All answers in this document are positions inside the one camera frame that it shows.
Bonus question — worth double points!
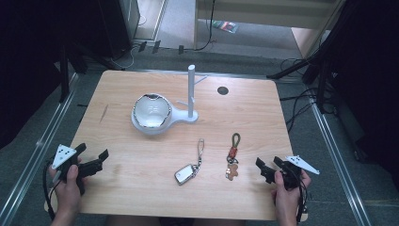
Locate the white floor cable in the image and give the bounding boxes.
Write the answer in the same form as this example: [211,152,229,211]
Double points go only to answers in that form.
[110,43,141,72]

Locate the person's left hand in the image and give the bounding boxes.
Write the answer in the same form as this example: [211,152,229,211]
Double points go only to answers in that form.
[48,164,89,218]

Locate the silver car key fob keychain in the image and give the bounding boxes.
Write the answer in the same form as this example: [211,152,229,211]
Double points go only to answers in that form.
[173,137,206,186]

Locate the left hand-held gripper black cable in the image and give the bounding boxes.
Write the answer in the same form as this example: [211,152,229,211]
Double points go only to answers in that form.
[42,159,61,221]

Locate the right hand-held gripper black cable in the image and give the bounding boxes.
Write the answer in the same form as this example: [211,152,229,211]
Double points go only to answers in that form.
[295,170,311,224]

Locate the person's right hand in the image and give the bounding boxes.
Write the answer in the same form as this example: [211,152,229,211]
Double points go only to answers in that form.
[270,170,312,221]

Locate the black cabinet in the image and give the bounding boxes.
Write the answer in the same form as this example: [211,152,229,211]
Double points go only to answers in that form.
[95,0,141,58]

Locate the hand-held gripper black cable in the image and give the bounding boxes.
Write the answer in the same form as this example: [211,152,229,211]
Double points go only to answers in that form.
[295,170,311,224]
[42,159,61,221]

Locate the aluminium floor rail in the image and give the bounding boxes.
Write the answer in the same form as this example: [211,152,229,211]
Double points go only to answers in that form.
[0,73,79,226]
[308,93,374,226]

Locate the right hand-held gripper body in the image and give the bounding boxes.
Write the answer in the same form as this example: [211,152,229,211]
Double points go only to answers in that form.
[276,154,321,191]

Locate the black floor cables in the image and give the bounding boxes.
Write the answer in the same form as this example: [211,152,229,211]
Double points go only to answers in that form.
[278,57,324,134]

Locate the white key stand with tray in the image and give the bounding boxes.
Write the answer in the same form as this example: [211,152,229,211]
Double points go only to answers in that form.
[130,64,209,137]

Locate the white bowl with chrome rim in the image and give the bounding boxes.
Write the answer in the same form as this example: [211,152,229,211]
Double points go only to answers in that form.
[133,92,173,129]

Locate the black hanging cable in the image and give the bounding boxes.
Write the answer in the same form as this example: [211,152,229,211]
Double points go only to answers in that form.
[193,0,218,53]

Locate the keychain with brown bear pendant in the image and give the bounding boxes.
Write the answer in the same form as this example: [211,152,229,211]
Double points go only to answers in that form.
[224,132,242,182]

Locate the light wooden desk frame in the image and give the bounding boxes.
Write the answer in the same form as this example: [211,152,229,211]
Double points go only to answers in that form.
[193,0,347,60]

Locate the colourful packet on floor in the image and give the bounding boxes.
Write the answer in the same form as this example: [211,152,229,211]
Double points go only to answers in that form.
[212,20,240,35]

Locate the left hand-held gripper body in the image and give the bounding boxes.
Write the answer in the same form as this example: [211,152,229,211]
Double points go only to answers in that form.
[51,143,87,196]

